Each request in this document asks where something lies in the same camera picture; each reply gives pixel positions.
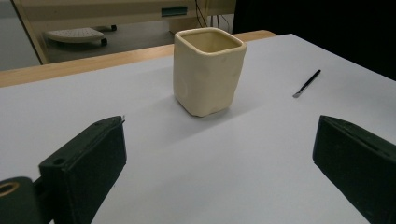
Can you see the beige desk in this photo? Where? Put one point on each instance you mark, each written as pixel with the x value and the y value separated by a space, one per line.
pixel 93 11

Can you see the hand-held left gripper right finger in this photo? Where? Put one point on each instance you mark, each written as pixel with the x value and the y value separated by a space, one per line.
pixel 358 161

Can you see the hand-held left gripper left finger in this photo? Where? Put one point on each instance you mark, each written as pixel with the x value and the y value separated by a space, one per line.
pixel 87 161

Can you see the wooden table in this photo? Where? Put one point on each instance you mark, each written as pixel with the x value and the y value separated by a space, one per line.
pixel 93 63

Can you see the cream square ceramic cup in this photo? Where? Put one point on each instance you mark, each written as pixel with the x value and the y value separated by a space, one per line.
pixel 205 77

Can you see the white table sheet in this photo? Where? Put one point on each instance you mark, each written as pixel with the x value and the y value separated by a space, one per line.
pixel 218 171

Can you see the white chair base with casters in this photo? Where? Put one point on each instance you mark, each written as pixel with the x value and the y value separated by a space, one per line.
pixel 74 34

